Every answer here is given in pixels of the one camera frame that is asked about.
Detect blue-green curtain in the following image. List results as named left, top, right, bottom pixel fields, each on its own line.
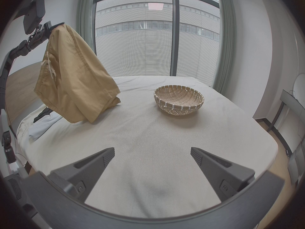
left=216, top=0, right=239, bottom=95
left=77, top=0, right=100, bottom=57

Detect window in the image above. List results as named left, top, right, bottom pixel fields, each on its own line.
left=94, top=0, right=221, bottom=88

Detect black garment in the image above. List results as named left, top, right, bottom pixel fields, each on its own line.
left=33, top=106, right=52, bottom=123

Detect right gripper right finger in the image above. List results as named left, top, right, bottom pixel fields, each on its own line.
left=191, top=147, right=256, bottom=203

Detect bed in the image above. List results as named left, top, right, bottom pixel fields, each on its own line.
left=5, top=61, right=279, bottom=219

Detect pale blue garment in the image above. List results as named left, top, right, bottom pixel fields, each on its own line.
left=29, top=115, right=64, bottom=142

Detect round woven basket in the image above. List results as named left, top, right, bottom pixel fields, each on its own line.
left=153, top=85, right=205, bottom=116

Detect tan shorts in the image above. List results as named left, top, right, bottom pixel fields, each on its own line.
left=33, top=23, right=121, bottom=124

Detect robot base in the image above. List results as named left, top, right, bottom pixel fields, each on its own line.
left=0, top=131, right=32, bottom=221

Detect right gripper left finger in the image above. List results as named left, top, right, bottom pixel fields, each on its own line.
left=49, top=147, right=115, bottom=203

